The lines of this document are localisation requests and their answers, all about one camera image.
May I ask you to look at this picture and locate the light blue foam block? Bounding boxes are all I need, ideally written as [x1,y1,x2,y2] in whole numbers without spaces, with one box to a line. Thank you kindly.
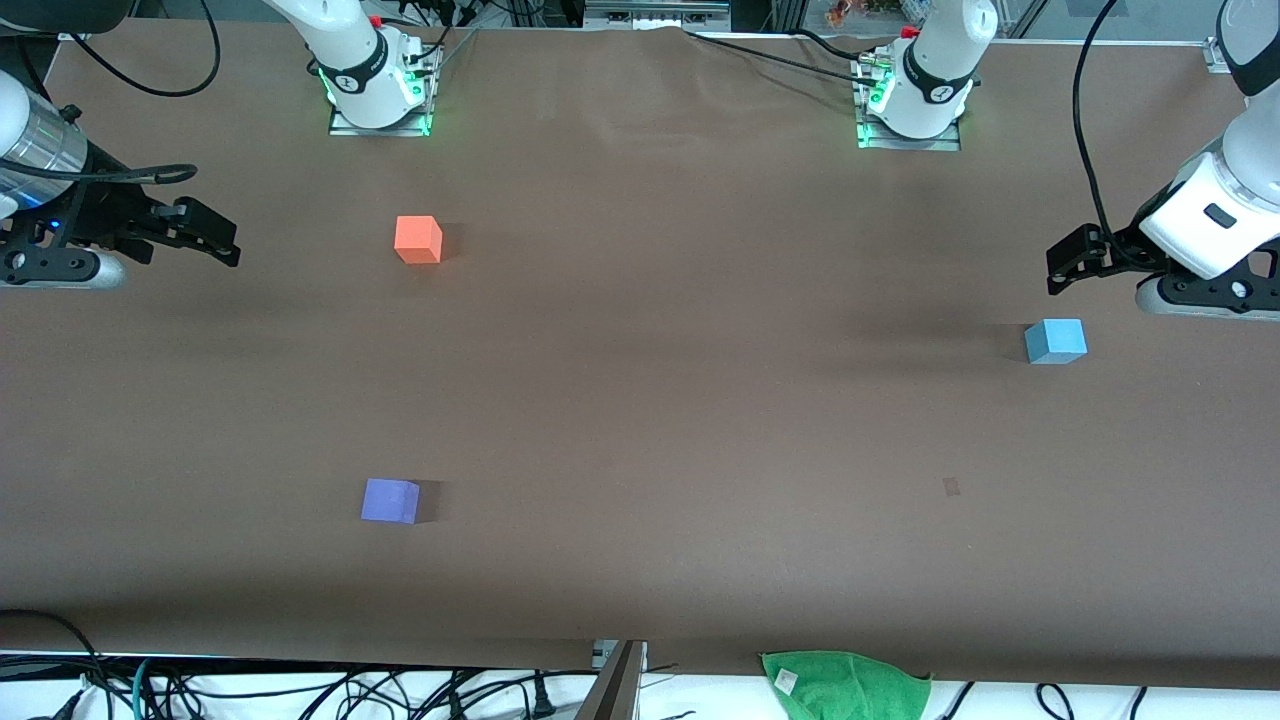
[1024,318,1088,366]

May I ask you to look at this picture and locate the orange foam block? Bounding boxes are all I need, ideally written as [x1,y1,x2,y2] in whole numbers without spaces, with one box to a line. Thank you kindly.
[394,215,444,265]

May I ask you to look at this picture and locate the purple foam block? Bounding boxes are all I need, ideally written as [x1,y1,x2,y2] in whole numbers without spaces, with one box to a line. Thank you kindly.
[360,478,421,525]

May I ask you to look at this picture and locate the brown table cover sheet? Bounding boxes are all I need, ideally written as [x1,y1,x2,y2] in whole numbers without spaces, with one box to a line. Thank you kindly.
[0,18,1280,691]

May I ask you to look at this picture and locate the green cloth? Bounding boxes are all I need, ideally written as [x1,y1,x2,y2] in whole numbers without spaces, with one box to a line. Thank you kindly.
[760,650,933,720]

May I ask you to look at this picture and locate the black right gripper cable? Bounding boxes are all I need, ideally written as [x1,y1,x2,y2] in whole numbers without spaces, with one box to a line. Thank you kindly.
[0,163,198,187]

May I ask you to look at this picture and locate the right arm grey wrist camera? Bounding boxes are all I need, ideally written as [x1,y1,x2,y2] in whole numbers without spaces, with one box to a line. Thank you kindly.
[0,240,128,292]

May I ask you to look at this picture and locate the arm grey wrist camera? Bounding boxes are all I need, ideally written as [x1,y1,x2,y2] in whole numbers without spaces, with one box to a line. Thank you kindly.
[0,240,128,292]
[1135,245,1280,322]

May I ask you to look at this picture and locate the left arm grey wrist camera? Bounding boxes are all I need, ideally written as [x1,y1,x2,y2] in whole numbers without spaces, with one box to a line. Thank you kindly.
[1135,245,1280,322]

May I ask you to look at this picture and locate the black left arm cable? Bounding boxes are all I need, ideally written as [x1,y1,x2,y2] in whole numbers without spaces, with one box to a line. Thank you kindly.
[1073,0,1126,246]

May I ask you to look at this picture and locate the black right arm loop cable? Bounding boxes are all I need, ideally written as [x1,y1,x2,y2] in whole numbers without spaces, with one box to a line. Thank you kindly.
[58,0,222,99]

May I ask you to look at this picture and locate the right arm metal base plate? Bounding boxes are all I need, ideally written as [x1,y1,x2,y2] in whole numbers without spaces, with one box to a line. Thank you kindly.
[328,45,435,138]

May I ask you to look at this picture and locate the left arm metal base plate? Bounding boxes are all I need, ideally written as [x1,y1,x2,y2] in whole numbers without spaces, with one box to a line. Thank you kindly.
[857,55,963,153]

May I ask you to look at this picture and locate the black cables at arm base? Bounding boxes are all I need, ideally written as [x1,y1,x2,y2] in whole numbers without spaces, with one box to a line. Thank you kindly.
[385,0,481,63]

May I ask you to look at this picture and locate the black cable across table cover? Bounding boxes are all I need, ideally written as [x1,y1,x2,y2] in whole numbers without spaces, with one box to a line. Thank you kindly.
[790,28,869,59]
[685,30,881,77]

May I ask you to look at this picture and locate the black floor cable loop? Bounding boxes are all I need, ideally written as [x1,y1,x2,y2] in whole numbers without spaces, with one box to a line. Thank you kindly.
[0,608,109,720]

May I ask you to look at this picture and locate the aluminium frame rail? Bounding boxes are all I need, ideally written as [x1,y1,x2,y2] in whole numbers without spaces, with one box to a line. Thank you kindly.
[585,0,732,31]

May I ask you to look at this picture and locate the grey metal post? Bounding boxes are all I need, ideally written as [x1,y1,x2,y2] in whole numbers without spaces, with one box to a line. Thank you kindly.
[575,640,648,720]

